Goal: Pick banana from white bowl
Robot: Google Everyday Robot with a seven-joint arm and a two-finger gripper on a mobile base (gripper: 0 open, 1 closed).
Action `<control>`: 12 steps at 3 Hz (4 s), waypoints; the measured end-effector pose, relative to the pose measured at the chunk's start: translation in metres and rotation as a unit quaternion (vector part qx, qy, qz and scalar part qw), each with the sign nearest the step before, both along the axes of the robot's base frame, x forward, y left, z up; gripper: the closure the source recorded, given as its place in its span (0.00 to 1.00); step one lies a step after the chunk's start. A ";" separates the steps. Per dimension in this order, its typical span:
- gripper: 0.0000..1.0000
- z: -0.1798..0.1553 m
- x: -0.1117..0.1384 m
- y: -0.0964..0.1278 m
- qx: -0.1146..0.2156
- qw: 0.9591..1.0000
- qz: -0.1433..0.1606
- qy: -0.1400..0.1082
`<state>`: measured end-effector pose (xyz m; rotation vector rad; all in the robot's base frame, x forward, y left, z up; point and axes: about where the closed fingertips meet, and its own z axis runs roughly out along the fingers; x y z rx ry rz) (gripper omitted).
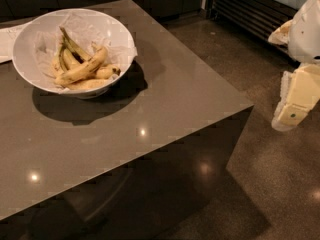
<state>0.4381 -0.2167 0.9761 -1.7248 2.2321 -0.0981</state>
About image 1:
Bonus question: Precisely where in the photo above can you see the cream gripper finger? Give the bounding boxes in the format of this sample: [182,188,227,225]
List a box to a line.
[271,64,320,132]
[268,20,292,45]

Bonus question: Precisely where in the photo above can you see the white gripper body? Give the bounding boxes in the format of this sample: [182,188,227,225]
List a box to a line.
[288,0,320,64]

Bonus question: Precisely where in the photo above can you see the white bowl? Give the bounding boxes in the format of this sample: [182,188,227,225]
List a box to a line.
[12,7,137,100]

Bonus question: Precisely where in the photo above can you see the white paper sheet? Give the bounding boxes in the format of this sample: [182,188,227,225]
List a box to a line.
[0,23,27,63]

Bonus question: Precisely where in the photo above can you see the yellow banana bunch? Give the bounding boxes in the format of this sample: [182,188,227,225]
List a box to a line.
[51,27,121,90]

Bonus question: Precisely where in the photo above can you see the white paper bowl liner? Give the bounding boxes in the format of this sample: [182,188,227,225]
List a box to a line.
[31,9,137,99]

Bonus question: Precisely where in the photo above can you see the dark refrigerator with vent grille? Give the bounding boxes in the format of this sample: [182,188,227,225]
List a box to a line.
[212,0,306,57]

